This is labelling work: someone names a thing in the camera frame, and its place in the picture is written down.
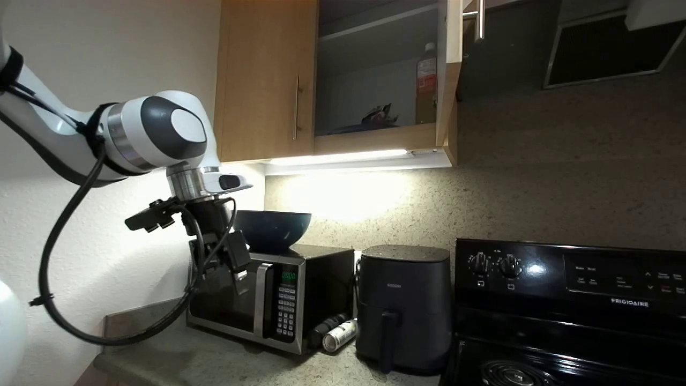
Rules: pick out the closed wooden cabinet door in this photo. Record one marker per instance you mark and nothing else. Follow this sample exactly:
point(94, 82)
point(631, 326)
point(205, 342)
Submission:
point(264, 79)

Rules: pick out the black air fryer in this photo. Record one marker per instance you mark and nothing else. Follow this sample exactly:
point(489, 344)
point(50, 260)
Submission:
point(405, 308)

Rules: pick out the under-cabinet light strip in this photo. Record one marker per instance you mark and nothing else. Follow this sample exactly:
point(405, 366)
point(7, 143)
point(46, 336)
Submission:
point(343, 159)

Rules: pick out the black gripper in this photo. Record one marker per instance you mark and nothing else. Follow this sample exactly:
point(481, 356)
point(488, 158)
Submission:
point(209, 225)

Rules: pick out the open cabinet door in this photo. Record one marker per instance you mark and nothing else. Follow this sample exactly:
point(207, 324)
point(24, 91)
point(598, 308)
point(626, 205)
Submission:
point(455, 29)

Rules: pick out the black electric stove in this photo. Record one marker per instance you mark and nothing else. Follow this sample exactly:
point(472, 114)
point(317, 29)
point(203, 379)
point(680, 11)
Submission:
point(571, 315)

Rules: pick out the dark blue bowl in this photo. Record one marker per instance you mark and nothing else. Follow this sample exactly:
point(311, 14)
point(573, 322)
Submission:
point(275, 230)

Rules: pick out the steel microwave oven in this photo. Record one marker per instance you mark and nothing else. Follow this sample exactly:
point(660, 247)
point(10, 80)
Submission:
point(287, 301)

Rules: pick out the clear plastic bag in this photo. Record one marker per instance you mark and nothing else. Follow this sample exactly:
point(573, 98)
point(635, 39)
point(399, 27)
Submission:
point(381, 116)

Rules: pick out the wooden wall cabinet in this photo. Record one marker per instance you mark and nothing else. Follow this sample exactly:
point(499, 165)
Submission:
point(378, 141)

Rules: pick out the silver can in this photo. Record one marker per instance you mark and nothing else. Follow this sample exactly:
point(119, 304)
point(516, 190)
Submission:
point(339, 336)

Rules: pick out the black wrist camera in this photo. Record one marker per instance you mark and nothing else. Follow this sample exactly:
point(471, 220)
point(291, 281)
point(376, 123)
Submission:
point(154, 216)

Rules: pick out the range hood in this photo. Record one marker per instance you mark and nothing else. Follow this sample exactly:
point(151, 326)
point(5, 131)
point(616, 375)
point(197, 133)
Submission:
point(571, 44)

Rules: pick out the bottle with red label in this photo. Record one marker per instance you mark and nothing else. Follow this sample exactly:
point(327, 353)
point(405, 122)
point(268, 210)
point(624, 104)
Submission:
point(428, 86)

